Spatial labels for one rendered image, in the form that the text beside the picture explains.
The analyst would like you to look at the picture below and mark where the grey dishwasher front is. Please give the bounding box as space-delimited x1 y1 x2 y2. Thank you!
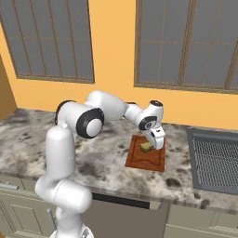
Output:
81 192 171 238

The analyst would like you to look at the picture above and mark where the brown framed window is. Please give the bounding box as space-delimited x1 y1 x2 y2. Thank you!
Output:
0 0 96 85
133 0 238 95

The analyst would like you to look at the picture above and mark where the beige drawer front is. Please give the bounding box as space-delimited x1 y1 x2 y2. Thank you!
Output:
0 174 39 193
165 203 238 231

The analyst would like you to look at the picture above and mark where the silver cupboard handle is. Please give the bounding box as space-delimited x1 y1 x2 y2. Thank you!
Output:
46 207 58 232

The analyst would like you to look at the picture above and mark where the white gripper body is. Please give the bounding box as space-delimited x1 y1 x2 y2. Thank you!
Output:
144 125 165 151

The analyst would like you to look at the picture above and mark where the brown wooden cutting board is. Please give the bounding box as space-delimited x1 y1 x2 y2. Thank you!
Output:
125 133 166 173

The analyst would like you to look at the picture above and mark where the brown wooden cabinet side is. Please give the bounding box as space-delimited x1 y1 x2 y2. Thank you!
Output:
0 55 19 123

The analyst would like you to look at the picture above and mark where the yellow green sponge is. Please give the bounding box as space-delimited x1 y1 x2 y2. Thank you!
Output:
139 141 154 153

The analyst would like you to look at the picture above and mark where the silver drawer handle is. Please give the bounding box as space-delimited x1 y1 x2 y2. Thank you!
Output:
0 181 20 191

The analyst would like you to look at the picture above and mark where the beige cupboard door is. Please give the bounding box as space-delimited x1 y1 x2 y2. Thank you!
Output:
0 189 60 238
163 223 238 238

